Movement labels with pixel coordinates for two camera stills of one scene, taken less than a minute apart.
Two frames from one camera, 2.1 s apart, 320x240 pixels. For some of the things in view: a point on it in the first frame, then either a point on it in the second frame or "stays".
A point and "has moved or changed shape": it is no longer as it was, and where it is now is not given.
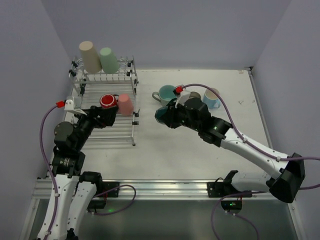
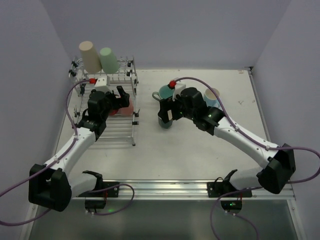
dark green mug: (161, 114) has moved or changed shape
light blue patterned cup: (211, 99) stays
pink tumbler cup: (125, 105) stays
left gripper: (104, 116) -> (119, 99)
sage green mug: (165, 94) stays
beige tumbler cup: (92, 64) stays
